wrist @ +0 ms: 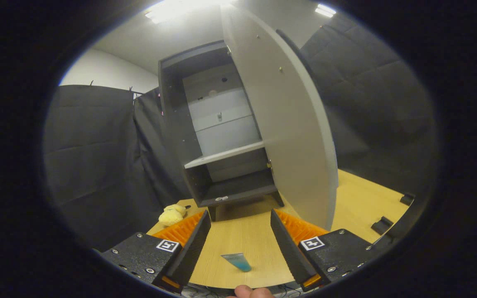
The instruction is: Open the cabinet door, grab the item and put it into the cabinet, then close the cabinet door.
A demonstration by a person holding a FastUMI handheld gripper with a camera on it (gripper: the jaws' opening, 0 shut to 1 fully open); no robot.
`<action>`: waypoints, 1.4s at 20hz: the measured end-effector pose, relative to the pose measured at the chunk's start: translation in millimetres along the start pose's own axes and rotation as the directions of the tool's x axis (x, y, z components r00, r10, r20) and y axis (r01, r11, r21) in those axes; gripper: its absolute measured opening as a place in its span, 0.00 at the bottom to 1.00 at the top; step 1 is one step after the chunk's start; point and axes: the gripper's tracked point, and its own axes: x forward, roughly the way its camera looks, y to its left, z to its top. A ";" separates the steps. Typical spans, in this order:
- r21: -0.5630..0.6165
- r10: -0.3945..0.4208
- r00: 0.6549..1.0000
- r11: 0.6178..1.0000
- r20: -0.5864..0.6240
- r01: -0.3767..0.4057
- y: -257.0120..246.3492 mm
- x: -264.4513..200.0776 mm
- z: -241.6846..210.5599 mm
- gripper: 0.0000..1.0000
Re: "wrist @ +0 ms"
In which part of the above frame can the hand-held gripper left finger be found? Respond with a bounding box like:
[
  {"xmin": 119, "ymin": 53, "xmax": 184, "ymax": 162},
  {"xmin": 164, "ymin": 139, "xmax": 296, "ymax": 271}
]
[{"xmin": 100, "ymin": 210, "xmax": 212, "ymax": 294}]

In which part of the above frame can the beige cabinet door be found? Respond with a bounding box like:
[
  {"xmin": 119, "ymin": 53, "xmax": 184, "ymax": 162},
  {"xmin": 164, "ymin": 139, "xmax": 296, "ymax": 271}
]
[{"xmin": 221, "ymin": 4, "xmax": 339, "ymax": 231}]

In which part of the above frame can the yellow plush toy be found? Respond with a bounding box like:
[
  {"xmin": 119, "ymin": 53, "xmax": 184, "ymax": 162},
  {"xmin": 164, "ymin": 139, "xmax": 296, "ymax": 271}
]
[{"xmin": 158, "ymin": 204, "xmax": 187, "ymax": 227}]

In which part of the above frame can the ceiling light panel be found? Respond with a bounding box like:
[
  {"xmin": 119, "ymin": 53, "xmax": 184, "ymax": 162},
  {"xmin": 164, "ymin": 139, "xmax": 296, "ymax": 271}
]
[
  {"xmin": 145, "ymin": 0, "xmax": 239, "ymax": 23},
  {"xmin": 315, "ymin": 3, "xmax": 337, "ymax": 18}
]

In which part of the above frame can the white cabinet shelf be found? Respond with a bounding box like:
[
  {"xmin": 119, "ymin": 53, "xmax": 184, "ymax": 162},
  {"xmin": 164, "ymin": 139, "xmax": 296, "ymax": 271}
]
[{"xmin": 184, "ymin": 141, "xmax": 265, "ymax": 169}]

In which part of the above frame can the blue squeeze tube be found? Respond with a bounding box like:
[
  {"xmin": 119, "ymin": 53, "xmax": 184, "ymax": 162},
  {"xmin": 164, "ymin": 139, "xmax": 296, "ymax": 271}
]
[{"xmin": 221, "ymin": 253, "xmax": 252, "ymax": 273}]

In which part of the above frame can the black backdrop cloth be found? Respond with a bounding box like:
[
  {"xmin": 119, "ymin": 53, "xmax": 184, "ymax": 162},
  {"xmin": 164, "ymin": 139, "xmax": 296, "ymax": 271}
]
[{"xmin": 42, "ymin": 17, "xmax": 438, "ymax": 251}]

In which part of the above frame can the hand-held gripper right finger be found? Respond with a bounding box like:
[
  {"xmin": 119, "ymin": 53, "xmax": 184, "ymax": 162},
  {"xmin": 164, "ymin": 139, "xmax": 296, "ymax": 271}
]
[{"xmin": 270, "ymin": 208, "xmax": 385, "ymax": 292}]

